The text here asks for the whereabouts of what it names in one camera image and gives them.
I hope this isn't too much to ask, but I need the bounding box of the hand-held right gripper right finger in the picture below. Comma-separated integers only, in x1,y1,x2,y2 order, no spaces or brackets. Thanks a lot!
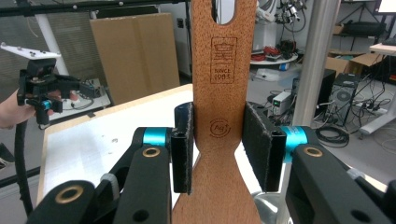
242,102,288,193

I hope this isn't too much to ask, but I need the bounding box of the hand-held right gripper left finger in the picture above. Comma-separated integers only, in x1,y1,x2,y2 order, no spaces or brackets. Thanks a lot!
170,102,194,195

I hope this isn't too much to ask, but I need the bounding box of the wooden rice paddle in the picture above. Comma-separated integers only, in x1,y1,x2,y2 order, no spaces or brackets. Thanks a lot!
171,0,262,224

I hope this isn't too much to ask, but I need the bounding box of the white stand leg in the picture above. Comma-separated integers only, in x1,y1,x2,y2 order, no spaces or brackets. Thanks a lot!
34,13,70,77

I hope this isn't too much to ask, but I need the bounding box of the white box with green light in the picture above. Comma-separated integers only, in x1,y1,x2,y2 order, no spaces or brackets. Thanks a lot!
271,91,295,118

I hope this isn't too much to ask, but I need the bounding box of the flat cardboard sheet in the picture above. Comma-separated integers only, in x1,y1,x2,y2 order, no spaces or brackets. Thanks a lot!
89,12,181,106

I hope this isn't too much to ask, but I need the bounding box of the black metal bar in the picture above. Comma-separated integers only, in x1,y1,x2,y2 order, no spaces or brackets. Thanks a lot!
0,0,191,17

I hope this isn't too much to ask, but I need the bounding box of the round white table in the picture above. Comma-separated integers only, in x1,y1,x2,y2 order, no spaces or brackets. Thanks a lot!
249,54,299,67

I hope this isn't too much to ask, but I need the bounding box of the black computer tower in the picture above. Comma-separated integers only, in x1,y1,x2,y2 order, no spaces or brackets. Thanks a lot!
314,68,337,118

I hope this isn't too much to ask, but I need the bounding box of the grey computer tower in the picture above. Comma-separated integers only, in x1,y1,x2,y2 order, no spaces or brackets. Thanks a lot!
330,73,361,125

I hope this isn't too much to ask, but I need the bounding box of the metal pole with round base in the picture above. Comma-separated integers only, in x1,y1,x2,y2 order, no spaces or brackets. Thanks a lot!
252,0,343,224

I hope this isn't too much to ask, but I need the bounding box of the open cardboard box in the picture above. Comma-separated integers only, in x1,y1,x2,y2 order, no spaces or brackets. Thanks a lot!
324,52,385,76

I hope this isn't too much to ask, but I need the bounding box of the white desk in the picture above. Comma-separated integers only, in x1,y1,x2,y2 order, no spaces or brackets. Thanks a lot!
359,42,396,135

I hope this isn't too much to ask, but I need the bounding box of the coil of black cable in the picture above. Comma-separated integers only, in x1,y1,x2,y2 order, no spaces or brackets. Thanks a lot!
315,124,350,148

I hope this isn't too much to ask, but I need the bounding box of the black sleeved cable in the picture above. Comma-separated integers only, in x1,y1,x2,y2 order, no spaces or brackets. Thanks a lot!
13,119,35,217

